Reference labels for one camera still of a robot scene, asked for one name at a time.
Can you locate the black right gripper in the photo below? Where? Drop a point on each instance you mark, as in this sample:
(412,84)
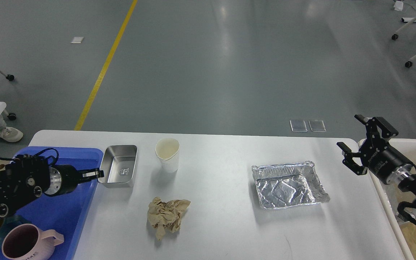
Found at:
(376,154)

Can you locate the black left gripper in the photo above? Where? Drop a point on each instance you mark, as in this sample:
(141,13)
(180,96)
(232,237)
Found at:
(63,179)

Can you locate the stainless steel rectangular container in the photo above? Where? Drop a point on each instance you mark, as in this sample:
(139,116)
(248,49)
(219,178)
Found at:
(118,165)

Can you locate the pink ceramic mug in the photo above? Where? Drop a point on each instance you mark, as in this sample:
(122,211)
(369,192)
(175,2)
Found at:
(28,242)

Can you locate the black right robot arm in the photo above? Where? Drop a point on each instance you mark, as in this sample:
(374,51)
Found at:
(405,182)

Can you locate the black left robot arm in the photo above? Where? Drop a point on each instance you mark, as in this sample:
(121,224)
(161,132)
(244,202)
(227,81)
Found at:
(28,177)

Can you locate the right clear floor plate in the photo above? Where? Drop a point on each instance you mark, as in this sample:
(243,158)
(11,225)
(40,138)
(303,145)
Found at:
(317,125)

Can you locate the clear floor plate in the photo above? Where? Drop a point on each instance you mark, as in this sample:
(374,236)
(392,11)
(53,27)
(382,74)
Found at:
(298,126)
(317,125)

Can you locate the left clear floor plate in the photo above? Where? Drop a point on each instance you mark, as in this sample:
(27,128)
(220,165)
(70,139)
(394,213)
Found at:
(298,126)

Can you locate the white sneaker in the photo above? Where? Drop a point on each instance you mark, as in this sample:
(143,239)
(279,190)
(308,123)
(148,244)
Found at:
(11,135)

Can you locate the white paper cup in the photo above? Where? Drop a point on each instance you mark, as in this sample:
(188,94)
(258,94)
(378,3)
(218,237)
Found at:
(167,151)

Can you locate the crumpled brown paper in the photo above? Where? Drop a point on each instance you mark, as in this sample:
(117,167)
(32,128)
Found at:
(166,216)

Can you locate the aluminium foil tray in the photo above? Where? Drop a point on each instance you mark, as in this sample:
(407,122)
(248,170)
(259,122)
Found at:
(282,186)

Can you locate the white paper on floor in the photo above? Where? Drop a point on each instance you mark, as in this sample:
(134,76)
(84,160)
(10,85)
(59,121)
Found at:
(77,40)

